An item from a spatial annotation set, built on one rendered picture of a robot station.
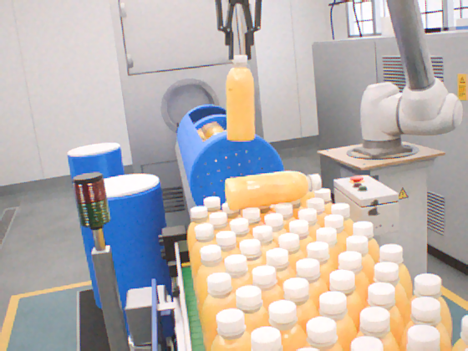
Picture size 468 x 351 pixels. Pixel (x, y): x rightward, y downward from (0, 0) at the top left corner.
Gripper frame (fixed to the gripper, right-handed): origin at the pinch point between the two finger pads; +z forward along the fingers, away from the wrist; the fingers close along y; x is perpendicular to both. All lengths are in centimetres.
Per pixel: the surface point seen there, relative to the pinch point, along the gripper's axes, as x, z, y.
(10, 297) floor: -224, 140, 112
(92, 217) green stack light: 28, 36, 38
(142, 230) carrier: -47, 57, 25
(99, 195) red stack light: 27, 32, 36
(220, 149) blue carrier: -15.7, 27.5, 2.7
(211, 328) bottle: 53, 51, 19
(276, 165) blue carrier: -14.6, 33.0, -13.8
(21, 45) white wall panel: -516, -64, 141
